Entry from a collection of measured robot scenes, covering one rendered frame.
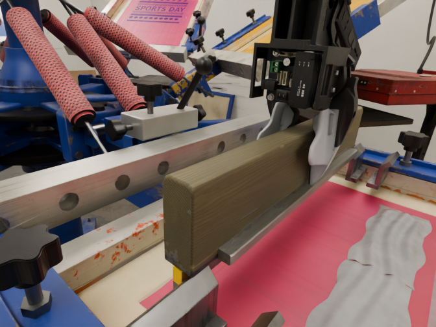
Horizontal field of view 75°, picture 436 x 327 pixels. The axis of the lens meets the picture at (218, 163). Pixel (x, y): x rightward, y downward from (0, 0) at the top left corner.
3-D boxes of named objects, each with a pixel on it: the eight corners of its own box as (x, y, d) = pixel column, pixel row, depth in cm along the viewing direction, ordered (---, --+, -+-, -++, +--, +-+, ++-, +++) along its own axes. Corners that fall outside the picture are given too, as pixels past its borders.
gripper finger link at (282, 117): (238, 172, 34) (257, 99, 30) (263, 160, 39) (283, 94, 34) (259, 185, 33) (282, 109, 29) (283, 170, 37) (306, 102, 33)
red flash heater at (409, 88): (394, 89, 162) (401, 67, 157) (488, 106, 123) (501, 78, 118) (306, 89, 141) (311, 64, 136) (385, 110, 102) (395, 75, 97)
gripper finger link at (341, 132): (306, 145, 32) (307, 65, 30) (313, 141, 34) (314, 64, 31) (350, 148, 29) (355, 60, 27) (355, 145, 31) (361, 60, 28)
